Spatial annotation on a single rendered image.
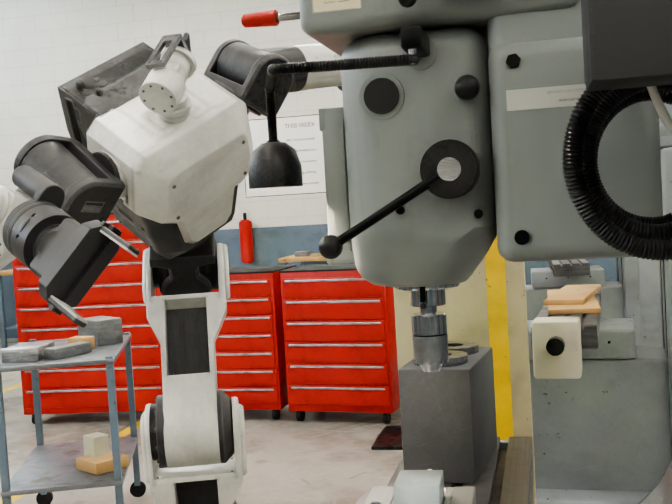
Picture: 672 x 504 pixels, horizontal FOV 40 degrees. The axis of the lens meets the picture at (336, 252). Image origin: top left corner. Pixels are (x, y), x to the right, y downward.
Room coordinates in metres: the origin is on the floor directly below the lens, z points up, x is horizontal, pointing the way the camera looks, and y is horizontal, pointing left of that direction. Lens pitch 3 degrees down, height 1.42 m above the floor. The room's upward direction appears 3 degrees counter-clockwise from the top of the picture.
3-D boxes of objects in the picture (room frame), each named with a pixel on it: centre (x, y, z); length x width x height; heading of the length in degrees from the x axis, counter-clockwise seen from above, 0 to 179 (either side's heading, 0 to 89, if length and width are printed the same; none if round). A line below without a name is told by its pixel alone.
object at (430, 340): (1.22, -0.12, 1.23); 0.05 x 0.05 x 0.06
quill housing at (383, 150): (1.22, -0.12, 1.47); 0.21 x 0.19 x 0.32; 167
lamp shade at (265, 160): (1.23, 0.07, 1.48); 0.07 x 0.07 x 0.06
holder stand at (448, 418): (1.58, -0.18, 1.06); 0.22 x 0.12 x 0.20; 161
